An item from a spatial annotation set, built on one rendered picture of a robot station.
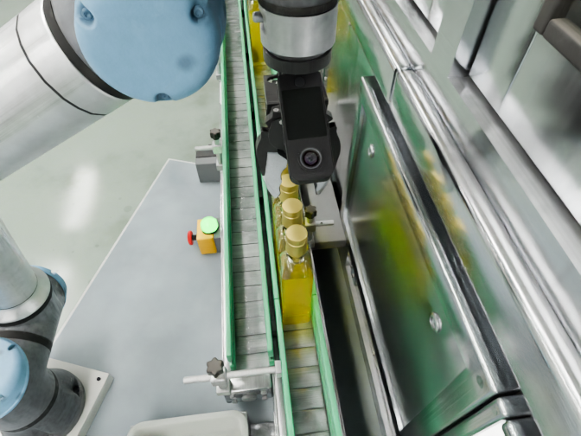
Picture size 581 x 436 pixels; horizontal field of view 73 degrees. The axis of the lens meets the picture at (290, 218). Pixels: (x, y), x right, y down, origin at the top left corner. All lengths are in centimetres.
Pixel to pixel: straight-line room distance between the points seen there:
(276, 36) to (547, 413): 37
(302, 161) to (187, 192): 90
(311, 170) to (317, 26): 13
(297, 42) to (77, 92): 20
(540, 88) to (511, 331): 19
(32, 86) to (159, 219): 96
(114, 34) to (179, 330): 85
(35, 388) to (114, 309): 31
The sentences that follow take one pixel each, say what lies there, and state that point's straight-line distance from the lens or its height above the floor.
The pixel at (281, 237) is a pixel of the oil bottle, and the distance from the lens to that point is 70.
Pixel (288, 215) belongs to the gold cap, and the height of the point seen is 115.
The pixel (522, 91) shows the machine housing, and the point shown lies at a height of 147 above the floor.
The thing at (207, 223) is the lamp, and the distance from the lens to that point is 104.
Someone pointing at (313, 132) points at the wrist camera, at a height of 140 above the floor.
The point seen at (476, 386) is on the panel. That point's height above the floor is 130.
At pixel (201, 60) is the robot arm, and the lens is 23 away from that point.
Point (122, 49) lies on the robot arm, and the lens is 24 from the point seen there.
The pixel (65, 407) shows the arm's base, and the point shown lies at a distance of 94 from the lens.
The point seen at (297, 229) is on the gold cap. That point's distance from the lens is 62.
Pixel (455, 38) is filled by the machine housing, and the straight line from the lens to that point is 45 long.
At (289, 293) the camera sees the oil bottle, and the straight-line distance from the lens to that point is 72.
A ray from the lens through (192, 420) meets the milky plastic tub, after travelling 85.
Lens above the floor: 165
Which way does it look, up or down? 51 degrees down
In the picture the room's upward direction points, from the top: straight up
